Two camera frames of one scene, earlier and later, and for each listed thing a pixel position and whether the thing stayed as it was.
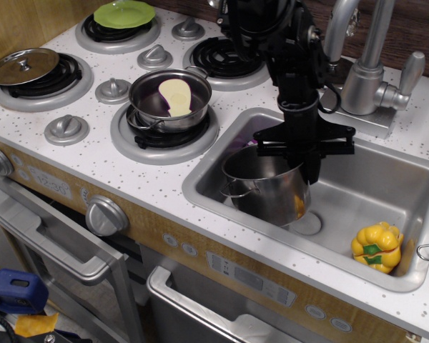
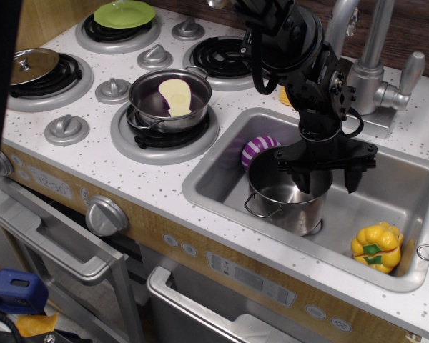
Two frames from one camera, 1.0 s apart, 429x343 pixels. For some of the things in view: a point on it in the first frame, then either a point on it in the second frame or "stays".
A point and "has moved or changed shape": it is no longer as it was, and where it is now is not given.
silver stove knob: (113, 91) stays
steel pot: (266, 189) has moved or changed shape
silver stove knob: (66, 130) stays
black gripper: (304, 135) to (327, 154)
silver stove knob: (154, 58) stays
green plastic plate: (123, 14) stays
